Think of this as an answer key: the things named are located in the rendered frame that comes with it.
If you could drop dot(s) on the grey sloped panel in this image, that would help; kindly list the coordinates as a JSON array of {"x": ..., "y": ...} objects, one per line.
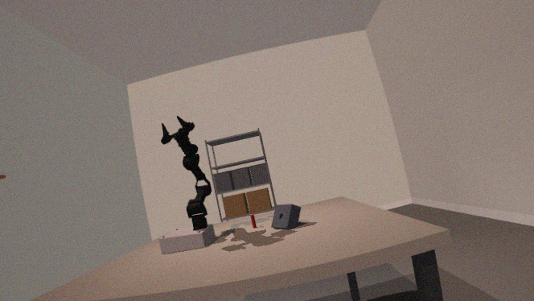
[{"x": 286, "y": 216}]

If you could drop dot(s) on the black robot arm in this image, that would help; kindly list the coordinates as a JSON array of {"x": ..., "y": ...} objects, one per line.
[{"x": 191, "y": 162}]

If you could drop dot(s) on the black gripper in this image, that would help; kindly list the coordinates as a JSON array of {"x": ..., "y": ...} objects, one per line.
[{"x": 166, "y": 138}]

